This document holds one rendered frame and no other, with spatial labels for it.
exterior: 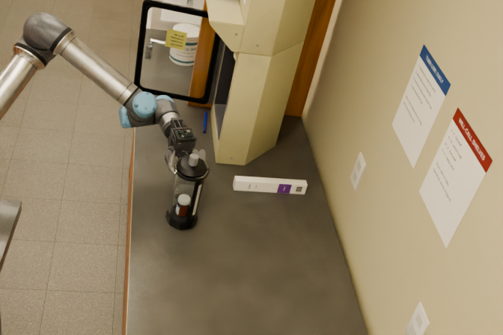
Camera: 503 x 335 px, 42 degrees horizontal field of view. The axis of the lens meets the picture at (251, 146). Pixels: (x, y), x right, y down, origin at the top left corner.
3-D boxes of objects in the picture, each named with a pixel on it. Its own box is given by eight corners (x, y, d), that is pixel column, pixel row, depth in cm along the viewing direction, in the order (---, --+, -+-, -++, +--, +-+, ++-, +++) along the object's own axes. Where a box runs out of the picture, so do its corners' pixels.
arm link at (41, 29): (40, -7, 198) (167, 96, 205) (40, 7, 208) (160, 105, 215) (14, 19, 194) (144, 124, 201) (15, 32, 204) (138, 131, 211)
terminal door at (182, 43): (207, 105, 264) (224, 15, 241) (132, 90, 262) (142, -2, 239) (208, 104, 265) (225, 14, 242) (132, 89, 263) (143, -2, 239)
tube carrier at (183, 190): (202, 226, 213) (214, 176, 200) (170, 230, 208) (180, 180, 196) (191, 203, 220) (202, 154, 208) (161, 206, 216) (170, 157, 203)
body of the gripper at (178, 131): (174, 140, 203) (165, 117, 212) (171, 161, 208) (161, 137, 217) (198, 138, 206) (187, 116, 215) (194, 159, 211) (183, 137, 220)
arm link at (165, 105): (148, 113, 228) (172, 110, 231) (156, 132, 220) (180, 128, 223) (148, 94, 223) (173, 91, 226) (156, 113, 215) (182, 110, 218)
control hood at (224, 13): (230, 9, 241) (235, -17, 236) (239, 53, 216) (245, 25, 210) (199, 5, 239) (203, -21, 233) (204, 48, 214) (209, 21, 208)
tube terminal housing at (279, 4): (269, 120, 274) (316, -59, 229) (281, 169, 249) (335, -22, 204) (209, 114, 269) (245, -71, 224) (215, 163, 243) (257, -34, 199)
